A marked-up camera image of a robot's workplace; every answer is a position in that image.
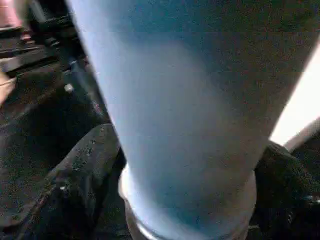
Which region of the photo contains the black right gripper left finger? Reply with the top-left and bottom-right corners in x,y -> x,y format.
0,124 -> 126,240

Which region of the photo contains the white plastic table leg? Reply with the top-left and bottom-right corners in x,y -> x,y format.
65,0 -> 320,240

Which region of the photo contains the black work mat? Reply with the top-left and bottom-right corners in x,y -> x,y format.
0,60 -> 320,240

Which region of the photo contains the black stand frame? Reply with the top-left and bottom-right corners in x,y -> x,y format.
0,0 -> 108,121

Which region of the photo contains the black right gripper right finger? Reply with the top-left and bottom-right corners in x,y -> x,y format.
250,141 -> 320,240

